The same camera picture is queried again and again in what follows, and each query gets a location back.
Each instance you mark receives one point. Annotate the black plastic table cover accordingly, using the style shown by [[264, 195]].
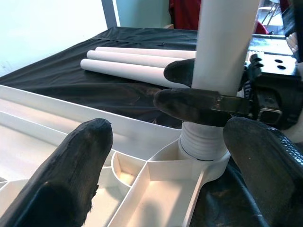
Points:
[[59, 71]]

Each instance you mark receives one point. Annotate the brown wooden cabinet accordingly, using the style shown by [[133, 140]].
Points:
[[169, 26]]

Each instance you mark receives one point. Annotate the red hanging coat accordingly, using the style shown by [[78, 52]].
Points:
[[184, 14]]

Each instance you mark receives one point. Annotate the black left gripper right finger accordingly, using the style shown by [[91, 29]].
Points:
[[265, 175]]

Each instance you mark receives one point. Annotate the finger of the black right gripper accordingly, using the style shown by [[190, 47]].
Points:
[[180, 72], [184, 106]]

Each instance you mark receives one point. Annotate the white plastic table top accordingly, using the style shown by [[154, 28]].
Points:
[[154, 189]]

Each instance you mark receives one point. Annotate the dark grey wall post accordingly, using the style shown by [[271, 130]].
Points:
[[109, 11]]

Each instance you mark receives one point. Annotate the white chair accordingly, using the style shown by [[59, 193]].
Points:
[[270, 14]]

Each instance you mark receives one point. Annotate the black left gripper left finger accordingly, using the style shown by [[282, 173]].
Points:
[[71, 170]]

